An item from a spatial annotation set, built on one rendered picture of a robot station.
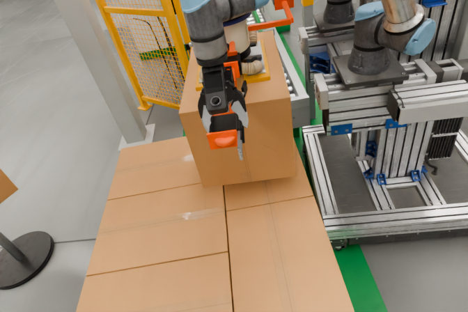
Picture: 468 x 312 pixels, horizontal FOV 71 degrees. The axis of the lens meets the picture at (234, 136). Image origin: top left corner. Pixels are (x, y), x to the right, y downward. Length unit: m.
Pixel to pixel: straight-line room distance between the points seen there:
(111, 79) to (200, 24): 2.03
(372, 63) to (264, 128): 0.45
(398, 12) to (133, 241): 1.32
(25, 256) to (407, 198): 2.33
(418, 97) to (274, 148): 0.55
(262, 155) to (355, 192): 0.81
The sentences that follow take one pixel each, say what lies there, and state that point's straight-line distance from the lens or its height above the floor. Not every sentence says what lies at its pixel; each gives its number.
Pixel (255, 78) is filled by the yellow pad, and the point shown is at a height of 1.09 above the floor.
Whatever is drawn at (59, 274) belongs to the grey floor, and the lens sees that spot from 2.43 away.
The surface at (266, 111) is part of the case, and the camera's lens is 1.18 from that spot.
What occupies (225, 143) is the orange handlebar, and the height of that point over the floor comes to 1.21.
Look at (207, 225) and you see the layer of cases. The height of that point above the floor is 0.54.
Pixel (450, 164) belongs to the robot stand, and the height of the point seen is 0.21.
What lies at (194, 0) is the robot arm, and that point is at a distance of 0.68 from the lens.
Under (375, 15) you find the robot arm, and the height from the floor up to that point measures 1.25.
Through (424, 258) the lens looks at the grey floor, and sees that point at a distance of 2.06.
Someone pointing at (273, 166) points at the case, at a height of 0.75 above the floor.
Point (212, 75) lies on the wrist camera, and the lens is 0.74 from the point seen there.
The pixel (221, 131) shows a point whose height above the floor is 1.23.
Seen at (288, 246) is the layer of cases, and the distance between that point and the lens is 1.38.
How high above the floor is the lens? 1.72
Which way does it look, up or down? 39 degrees down
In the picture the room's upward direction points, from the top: 13 degrees counter-clockwise
